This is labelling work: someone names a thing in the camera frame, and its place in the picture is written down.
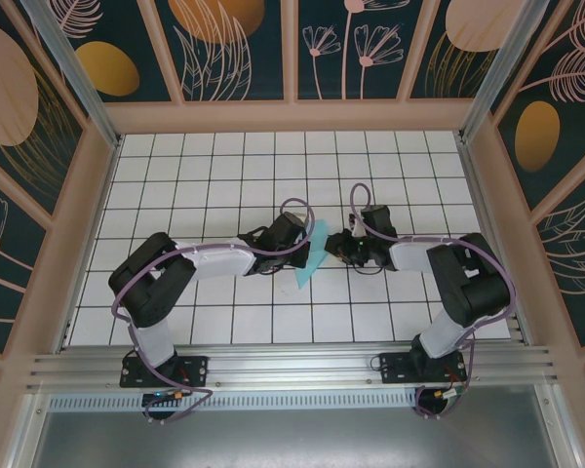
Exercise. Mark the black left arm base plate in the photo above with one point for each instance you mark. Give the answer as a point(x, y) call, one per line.
point(195, 370)

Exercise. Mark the aluminium corner post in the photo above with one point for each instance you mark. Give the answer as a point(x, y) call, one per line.
point(81, 83)
point(493, 73)

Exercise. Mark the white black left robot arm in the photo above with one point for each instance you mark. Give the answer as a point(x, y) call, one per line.
point(214, 258)

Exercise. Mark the small black circuit board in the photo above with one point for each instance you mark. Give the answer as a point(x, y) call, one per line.
point(448, 393)
point(161, 399)

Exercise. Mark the long aluminium base rail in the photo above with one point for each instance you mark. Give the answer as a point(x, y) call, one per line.
point(292, 363)

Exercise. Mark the aluminium table side rail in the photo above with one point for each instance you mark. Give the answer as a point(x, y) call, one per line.
point(491, 244)
point(90, 244)

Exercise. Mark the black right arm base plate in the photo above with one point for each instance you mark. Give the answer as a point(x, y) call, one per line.
point(395, 368)

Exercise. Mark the light blue paper sheet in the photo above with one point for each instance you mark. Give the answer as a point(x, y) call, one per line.
point(308, 278)

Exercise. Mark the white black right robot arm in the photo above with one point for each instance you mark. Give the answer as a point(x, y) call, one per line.
point(409, 256)

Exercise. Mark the grey metal sheet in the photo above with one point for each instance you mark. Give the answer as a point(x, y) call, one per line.
point(292, 439)

